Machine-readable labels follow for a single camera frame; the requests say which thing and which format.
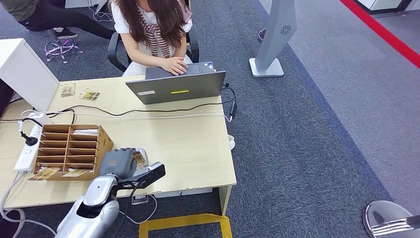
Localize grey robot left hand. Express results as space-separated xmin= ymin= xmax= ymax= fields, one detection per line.
xmin=99 ymin=148 xmax=147 ymax=180

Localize person's right hand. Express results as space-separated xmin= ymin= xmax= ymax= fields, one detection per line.
xmin=159 ymin=56 xmax=189 ymax=76

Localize wooden card organizer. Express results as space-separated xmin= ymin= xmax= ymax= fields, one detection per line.
xmin=33 ymin=124 xmax=114 ymax=181

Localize grey card reader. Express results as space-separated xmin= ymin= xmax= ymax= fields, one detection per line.
xmin=131 ymin=148 xmax=151 ymax=175

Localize person seated at desk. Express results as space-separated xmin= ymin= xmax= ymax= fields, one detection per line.
xmin=109 ymin=0 xmax=194 ymax=77

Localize golden patterned card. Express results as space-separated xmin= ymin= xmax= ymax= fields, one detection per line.
xmin=78 ymin=88 xmax=101 ymax=102

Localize person in dark clothes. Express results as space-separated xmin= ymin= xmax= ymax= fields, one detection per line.
xmin=0 ymin=0 xmax=115 ymax=40

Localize grey laptop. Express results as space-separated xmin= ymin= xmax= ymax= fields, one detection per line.
xmin=125 ymin=61 xmax=227 ymax=106

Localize black office chair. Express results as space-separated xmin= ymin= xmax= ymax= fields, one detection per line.
xmin=107 ymin=28 xmax=200 ymax=73

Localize white cards stack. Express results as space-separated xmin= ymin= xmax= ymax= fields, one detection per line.
xmin=71 ymin=129 xmax=100 ymax=136

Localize yellow floor tape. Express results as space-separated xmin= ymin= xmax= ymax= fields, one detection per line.
xmin=138 ymin=213 xmax=234 ymax=238

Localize white power strip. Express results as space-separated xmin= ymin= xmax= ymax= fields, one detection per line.
xmin=14 ymin=124 xmax=43 ymax=174

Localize grey kiosk stand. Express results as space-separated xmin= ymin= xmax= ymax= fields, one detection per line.
xmin=249 ymin=0 xmax=298 ymax=78

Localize white furniture panel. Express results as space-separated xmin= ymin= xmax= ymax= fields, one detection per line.
xmin=65 ymin=0 xmax=112 ymax=8

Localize chrome stool base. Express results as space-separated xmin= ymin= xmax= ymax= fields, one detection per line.
xmin=44 ymin=38 xmax=83 ymax=63

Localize red floor tape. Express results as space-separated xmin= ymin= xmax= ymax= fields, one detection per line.
xmin=338 ymin=0 xmax=420 ymax=69

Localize white furniture with black base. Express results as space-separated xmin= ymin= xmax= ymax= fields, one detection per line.
xmin=356 ymin=0 xmax=414 ymax=14

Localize long black cable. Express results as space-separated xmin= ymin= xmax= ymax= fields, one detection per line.
xmin=46 ymin=83 xmax=237 ymax=125

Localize thin white camera cable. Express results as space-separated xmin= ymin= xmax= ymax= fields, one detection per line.
xmin=118 ymin=194 xmax=158 ymax=225

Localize white cables on floor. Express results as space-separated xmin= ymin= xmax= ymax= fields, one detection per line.
xmin=88 ymin=0 xmax=114 ymax=22

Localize black plug with cable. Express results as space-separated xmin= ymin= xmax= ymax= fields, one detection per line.
xmin=0 ymin=118 xmax=43 ymax=147

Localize thick white power strip cable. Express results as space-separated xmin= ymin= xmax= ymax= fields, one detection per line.
xmin=0 ymin=172 xmax=57 ymax=237

